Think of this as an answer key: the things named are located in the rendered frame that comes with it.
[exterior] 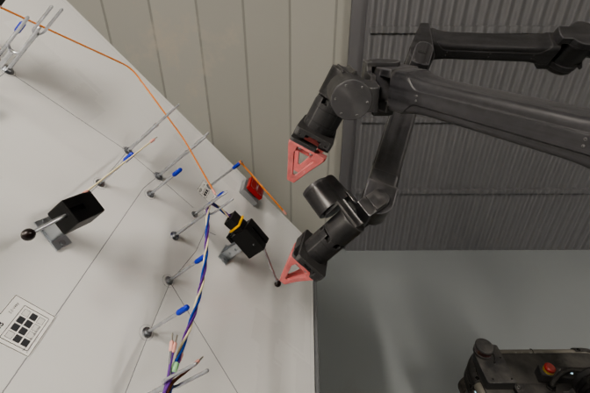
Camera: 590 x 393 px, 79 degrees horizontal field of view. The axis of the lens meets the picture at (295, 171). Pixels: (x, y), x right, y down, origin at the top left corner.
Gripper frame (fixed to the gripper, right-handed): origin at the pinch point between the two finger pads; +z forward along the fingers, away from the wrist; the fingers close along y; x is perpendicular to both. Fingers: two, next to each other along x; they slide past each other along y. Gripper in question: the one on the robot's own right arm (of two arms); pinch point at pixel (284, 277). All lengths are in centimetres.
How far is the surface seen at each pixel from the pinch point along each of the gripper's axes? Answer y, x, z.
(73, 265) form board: 26.0, -28.9, 2.1
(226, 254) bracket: 1.4, -12.2, 4.0
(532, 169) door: -155, 101, -60
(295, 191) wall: -139, 11, 43
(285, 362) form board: 8.6, 10.0, 8.6
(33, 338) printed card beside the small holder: 35.2, -25.4, 2.7
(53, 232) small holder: 25.9, -33.3, -0.1
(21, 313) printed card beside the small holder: 34.3, -28.2, 2.2
